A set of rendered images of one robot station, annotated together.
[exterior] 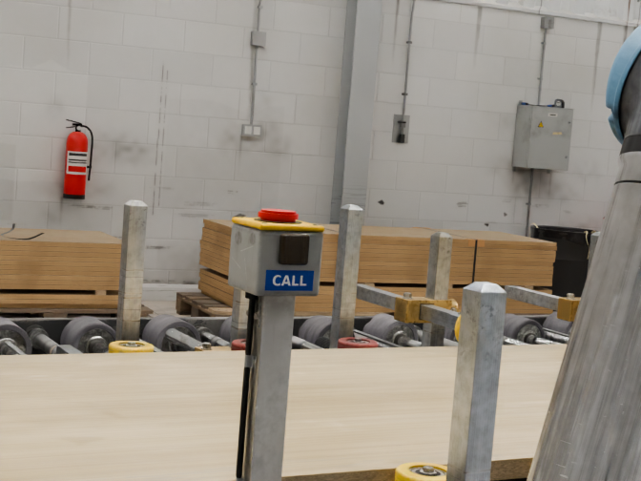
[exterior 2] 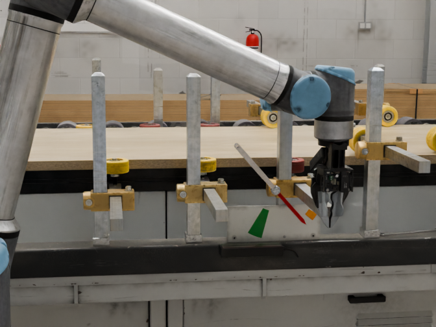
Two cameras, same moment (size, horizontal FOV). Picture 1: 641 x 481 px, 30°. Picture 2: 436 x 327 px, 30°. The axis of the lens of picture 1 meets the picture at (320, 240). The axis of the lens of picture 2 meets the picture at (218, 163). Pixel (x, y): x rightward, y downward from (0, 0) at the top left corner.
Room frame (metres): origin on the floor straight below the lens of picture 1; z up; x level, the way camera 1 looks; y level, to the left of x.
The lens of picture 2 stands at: (-0.57, -1.24, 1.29)
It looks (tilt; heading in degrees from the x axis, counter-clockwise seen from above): 10 degrees down; 21
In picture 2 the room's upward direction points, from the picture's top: straight up
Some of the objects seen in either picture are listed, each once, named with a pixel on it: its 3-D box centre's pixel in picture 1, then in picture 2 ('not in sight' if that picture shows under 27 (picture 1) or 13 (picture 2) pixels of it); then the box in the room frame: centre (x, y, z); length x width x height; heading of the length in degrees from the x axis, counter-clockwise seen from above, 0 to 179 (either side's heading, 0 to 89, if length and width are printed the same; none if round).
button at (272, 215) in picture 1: (278, 219); not in sight; (1.18, 0.04, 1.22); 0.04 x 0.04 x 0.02
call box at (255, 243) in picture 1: (275, 259); not in sight; (1.18, 0.04, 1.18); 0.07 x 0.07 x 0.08; 29
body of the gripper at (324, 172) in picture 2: not in sight; (333, 165); (1.26, -0.83, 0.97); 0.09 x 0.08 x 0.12; 29
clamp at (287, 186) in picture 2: not in sight; (291, 187); (1.56, -0.64, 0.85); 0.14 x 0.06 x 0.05; 119
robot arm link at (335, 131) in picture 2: not in sight; (335, 130); (1.26, -0.83, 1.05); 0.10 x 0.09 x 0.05; 119
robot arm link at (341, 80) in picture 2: not in sight; (333, 92); (1.26, -0.82, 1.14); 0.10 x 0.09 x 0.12; 124
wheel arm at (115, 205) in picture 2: not in sight; (115, 205); (1.27, -0.25, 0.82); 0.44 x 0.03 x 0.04; 29
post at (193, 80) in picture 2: not in sight; (193, 162); (1.43, -0.40, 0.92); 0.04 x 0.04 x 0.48; 29
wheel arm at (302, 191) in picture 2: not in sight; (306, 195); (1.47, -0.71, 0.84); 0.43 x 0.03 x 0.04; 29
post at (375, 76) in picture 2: not in sight; (372, 154); (1.67, -0.84, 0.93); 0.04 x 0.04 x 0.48; 29
